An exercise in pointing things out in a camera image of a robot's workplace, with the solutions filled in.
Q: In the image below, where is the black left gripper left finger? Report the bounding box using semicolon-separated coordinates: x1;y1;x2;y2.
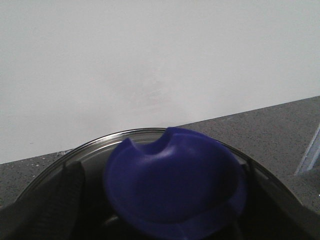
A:
0;162;85;240

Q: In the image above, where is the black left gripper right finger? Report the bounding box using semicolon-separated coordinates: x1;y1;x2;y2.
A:
232;161;320;240

